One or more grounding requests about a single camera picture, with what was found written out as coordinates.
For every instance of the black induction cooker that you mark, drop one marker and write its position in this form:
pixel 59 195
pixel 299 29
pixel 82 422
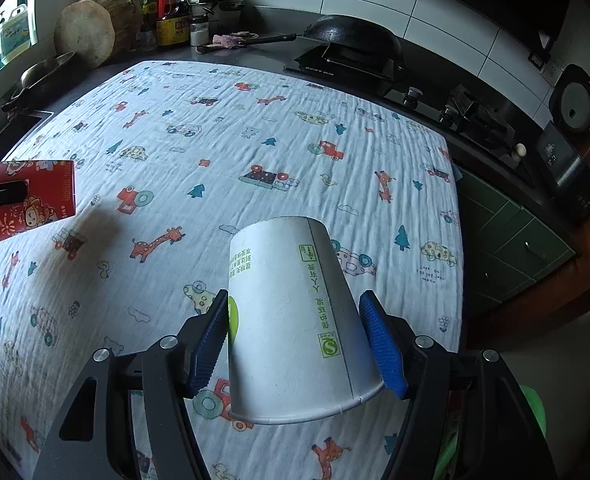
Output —
pixel 335 63

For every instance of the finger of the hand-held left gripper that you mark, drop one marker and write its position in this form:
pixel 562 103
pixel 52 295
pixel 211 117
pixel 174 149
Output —
pixel 0 195

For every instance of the red paper cup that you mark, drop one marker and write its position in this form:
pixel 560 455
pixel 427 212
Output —
pixel 45 212

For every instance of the pink cloth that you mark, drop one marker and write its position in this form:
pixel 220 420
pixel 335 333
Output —
pixel 232 40

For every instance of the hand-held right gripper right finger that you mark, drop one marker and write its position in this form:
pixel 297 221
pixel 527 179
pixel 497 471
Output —
pixel 382 345

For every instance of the white egg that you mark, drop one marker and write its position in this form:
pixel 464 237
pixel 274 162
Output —
pixel 520 150

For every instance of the metal pan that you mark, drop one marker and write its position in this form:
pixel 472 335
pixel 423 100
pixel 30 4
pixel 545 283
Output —
pixel 40 70

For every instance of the black gas stove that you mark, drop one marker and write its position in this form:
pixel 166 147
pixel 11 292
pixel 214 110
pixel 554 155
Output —
pixel 475 115

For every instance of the small white jar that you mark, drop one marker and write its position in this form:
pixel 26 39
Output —
pixel 199 32

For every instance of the round wooden chopping block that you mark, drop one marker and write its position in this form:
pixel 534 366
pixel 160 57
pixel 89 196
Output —
pixel 82 30

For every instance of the green plastic basket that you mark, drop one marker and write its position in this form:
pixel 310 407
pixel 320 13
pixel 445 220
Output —
pixel 532 405

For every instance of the black rice cooker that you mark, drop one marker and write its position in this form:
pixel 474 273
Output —
pixel 570 105

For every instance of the red sauce bottle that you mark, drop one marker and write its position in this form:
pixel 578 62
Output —
pixel 164 2

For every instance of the detergent bottle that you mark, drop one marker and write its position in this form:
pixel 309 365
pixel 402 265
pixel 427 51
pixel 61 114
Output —
pixel 15 35

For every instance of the white paper cup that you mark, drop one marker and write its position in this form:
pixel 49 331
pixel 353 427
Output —
pixel 285 320

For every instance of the wall socket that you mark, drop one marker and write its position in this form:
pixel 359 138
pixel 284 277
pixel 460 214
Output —
pixel 537 60

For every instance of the black wok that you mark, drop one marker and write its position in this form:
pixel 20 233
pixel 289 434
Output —
pixel 350 35

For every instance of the green kitchen cabinet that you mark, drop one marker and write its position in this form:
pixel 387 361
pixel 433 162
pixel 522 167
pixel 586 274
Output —
pixel 500 240

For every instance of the metal utensil rack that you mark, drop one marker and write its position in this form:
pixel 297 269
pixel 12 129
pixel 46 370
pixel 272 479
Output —
pixel 220 0

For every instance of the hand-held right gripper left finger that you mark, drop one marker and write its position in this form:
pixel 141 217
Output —
pixel 207 347

